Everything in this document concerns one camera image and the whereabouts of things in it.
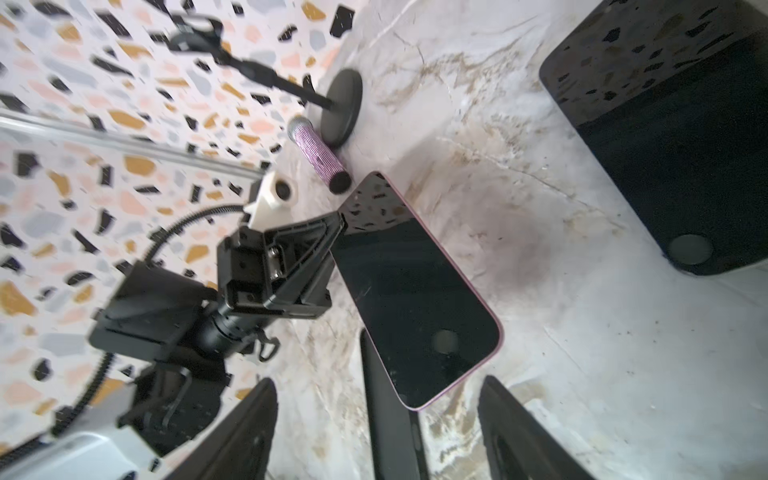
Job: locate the black phone case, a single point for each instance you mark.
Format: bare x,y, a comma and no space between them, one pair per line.
395,435
671,99

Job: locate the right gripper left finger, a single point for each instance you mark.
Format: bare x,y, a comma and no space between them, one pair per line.
239,447

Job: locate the black flat phone case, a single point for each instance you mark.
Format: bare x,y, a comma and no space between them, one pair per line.
671,99

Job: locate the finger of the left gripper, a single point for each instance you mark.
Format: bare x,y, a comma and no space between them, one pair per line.
300,263

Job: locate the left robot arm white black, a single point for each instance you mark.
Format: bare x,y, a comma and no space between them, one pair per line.
165,340

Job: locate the black phone stand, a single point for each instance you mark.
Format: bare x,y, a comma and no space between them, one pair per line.
340,106

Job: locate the purple glitter tube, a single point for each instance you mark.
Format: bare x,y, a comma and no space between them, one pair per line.
325,163

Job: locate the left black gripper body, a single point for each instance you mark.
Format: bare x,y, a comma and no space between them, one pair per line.
242,277

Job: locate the black screen pink phone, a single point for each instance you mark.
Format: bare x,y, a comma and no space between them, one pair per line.
428,325

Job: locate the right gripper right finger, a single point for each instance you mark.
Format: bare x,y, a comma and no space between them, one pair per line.
517,446

